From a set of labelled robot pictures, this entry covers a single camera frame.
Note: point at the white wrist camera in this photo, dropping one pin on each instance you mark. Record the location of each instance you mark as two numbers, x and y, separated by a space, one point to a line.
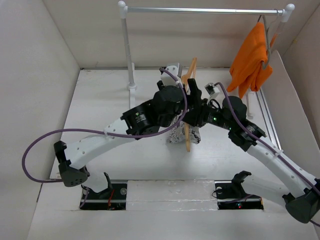
174 69
212 90

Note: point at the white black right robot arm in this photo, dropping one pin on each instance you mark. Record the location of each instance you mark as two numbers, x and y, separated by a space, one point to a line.
298 192

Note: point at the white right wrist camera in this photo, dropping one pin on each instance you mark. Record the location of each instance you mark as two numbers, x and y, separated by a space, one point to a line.
212 90

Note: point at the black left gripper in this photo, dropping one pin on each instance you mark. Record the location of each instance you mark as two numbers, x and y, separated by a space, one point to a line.
194 98

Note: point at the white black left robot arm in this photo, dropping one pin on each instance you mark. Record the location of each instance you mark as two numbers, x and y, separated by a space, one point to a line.
134 124

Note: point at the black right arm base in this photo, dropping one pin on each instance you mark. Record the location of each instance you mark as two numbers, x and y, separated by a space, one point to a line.
228 198

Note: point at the orange cloth on hanger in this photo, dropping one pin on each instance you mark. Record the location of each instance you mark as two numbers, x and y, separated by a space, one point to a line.
247 72

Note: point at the newspaper print trousers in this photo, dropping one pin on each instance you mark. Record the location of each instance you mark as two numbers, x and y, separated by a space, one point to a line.
179 133

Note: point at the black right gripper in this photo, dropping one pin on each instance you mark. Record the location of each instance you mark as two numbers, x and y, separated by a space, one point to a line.
197 117

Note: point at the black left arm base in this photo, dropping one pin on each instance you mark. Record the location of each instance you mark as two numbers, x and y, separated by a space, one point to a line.
114 199

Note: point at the aluminium side rail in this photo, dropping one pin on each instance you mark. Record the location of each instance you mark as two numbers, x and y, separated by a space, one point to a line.
270 127

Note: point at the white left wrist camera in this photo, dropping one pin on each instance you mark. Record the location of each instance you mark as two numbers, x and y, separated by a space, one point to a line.
174 69

